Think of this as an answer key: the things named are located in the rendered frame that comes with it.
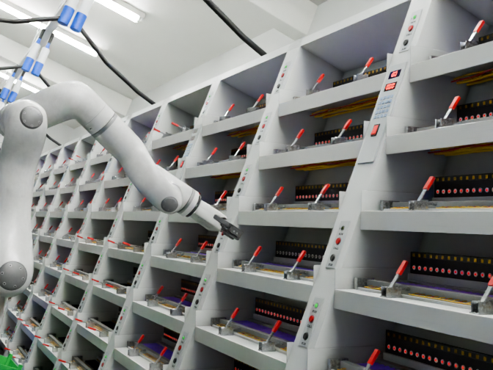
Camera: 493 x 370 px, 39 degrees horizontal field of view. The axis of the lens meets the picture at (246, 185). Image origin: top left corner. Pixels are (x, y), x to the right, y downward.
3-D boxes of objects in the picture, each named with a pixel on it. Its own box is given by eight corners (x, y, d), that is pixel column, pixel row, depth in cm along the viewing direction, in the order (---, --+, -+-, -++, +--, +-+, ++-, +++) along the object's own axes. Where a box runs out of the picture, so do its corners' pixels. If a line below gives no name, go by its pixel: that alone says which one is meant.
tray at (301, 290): (312, 303, 173) (314, 265, 173) (216, 281, 227) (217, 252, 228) (379, 302, 181) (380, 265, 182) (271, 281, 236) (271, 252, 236)
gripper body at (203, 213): (177, 214, 209) (207, 233, 212) (189, 214, 199) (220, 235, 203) (189, 193, 210) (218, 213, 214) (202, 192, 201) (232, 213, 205)
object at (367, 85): (386, 88, 185) (387, 37, 185) (278, 117, 239) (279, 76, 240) (446, 97, 193) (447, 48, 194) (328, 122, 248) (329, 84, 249)
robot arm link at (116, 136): (114, 125, 181) (191, 203, 192) (115, 108, 195) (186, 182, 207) (88, 147, 182) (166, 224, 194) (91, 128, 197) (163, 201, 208)
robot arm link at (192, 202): (171, 211, 207) (179, 217, 208) (181, 212, 199) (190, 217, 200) (185, 188, 209) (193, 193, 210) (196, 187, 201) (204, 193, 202)
